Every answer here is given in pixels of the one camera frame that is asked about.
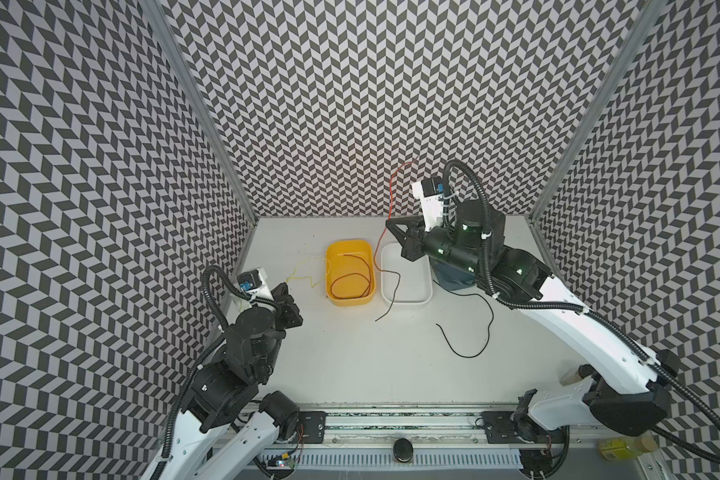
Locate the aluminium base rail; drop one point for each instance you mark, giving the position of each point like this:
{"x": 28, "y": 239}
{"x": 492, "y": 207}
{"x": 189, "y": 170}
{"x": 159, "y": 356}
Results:
{"x": 445, "y": 438}

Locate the small jar dark lid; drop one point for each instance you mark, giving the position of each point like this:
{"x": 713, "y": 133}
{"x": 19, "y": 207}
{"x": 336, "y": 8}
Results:
{"x": 576, "y": 374}

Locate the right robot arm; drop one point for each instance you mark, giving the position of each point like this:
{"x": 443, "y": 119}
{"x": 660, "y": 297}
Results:
{"x": 630, "y": 386}

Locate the black round knob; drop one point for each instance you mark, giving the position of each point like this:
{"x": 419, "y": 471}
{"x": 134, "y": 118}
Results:
{"x": 403, "y": 451}

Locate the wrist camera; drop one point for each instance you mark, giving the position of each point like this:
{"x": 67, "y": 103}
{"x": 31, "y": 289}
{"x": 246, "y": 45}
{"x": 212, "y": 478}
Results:
{"x": 434, "y": 203}
{"x": 253, "y": 283}

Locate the yellow plastic tray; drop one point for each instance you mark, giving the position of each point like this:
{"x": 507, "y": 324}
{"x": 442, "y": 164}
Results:
{"x": 350, "y": 278}

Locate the white plastic tray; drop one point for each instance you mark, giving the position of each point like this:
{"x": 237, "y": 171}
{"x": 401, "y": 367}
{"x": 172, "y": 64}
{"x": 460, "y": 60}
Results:
{"x": 404, "y": 282}

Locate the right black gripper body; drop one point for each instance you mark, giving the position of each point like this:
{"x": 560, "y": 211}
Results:
{"x": 417, "y": 241}

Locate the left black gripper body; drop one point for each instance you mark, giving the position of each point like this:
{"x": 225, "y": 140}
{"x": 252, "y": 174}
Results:
{"x": 286, "y": 315}

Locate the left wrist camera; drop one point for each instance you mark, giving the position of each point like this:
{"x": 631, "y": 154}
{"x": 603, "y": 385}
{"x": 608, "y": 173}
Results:
{"x": 253, "y": 283}

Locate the yellow bottle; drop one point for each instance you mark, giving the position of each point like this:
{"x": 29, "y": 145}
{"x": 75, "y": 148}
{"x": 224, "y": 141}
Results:
{"x": 627, "y": 448}

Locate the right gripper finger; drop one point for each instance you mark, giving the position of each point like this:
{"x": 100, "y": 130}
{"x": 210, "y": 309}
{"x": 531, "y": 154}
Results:
{"x": 408, "y": 222}
{"x": 400, "y": 232}

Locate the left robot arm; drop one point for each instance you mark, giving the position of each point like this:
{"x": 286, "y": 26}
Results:
{"x": 219, "y": 423}

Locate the dark teal plastic tray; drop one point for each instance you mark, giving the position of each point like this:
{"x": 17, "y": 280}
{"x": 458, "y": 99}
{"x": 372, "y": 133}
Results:
{"x": 449, "y": 277}

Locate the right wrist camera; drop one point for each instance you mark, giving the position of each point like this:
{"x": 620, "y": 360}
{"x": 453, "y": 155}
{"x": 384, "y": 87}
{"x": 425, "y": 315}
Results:
{"x": 434, "y": 203}

